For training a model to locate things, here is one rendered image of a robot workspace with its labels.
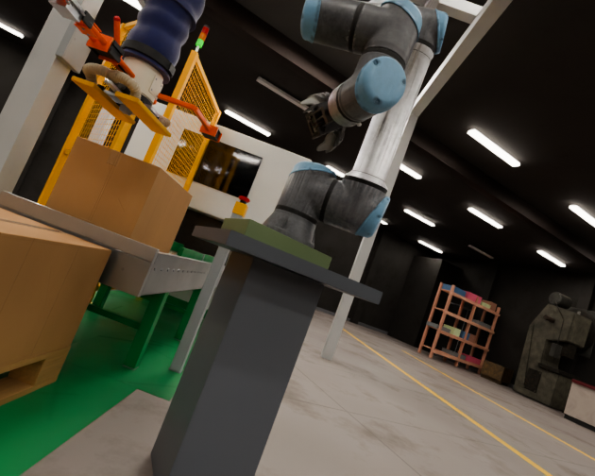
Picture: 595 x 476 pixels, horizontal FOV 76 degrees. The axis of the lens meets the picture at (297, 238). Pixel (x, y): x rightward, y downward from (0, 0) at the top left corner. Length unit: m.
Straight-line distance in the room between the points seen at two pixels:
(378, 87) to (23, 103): 2.51
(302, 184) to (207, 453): 0.83
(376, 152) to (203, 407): 0.90
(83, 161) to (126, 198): 0.25
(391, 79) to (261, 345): 0.78
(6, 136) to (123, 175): 1.22
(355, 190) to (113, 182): 1.12
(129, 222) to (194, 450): 1.01
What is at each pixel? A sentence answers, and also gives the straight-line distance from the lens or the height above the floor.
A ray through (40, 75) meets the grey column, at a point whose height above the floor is 1.32.
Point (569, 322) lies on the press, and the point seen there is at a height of 2.25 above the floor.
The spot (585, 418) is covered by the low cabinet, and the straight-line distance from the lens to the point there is 10.71.
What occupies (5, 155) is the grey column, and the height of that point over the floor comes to 0.78.
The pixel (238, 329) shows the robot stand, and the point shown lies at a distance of 1.12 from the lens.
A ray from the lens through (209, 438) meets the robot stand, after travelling 1.22.
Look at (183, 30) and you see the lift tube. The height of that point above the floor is 1.53.
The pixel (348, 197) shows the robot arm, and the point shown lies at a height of 0.99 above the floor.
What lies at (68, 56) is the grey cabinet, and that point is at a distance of 3.01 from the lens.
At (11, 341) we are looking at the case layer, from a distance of 1.44.
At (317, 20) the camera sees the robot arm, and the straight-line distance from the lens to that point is 0.86.
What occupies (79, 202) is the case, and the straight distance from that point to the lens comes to 1.92.
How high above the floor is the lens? 0.69
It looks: 6 degrees up
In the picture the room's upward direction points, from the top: 21 degrees clockwise
